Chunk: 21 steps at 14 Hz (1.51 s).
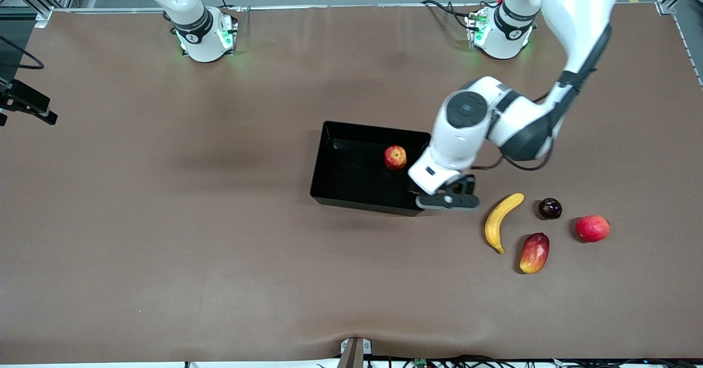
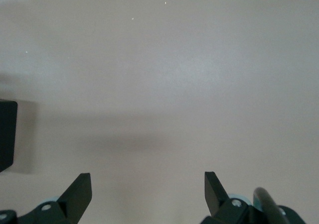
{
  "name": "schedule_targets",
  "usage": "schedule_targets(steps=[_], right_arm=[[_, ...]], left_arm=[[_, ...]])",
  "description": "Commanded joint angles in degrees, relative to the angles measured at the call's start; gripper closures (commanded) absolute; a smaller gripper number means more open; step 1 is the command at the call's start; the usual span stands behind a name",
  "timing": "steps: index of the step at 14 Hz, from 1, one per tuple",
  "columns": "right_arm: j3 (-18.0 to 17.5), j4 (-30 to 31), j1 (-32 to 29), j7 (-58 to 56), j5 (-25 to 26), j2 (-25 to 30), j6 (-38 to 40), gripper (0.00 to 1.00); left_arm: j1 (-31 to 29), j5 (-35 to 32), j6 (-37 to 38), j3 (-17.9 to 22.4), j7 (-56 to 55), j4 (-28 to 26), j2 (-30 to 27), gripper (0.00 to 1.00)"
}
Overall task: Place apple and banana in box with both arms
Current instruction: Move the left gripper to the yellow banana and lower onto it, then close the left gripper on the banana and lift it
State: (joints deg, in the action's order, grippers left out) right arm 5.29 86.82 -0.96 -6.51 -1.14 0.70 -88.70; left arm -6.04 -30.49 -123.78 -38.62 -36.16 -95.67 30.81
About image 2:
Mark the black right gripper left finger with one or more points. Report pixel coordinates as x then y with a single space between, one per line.
62 209

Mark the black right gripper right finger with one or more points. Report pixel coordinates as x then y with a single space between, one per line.
224 209

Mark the black plastic box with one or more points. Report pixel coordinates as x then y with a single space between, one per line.
7 134

